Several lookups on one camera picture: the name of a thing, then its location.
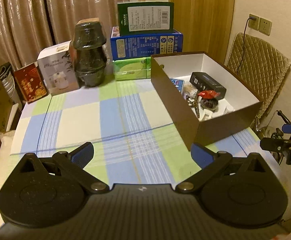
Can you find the blue carton box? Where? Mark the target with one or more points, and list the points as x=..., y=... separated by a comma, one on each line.
x=144, y=45

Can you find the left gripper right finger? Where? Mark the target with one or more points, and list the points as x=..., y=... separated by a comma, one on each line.
x=211, y=164

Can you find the red gift box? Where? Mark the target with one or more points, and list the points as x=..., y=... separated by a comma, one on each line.
x=30, y=83

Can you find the cotton swab bag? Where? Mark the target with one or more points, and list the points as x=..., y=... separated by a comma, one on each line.
x=189, y=91

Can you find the quilted chair back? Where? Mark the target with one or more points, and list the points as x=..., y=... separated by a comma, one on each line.
x=262, y=67

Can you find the beige curtain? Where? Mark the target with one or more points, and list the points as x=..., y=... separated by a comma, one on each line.
x=29, y=26

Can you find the brown cardboard storage box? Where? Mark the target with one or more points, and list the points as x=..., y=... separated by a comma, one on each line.
x=236, y=111

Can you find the dark green carton box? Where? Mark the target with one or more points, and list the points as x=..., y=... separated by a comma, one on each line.
x=145, y=17

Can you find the red snack packet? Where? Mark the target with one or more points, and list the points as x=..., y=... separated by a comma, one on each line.
x=208, y=94

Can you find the green tissue pack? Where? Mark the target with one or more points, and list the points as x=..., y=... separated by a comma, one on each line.
x=132, y=69

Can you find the black shaver box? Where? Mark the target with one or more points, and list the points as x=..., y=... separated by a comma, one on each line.
x=202, y=81

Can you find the white humidifier box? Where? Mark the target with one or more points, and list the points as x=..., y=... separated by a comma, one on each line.
x=56, y=68

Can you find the dark velvet scrunchie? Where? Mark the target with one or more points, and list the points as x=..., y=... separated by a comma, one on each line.
x=209, y=104

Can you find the checkered tablecloth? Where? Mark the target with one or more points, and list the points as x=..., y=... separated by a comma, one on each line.
x=134, y=138

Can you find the blue tissue pack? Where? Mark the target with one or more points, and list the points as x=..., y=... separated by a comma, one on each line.
x=178, y=83

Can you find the wall power socket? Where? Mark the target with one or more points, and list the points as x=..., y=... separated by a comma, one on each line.
x=262, y=25

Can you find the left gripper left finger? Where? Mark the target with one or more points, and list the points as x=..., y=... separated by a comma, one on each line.
x=72, y=166

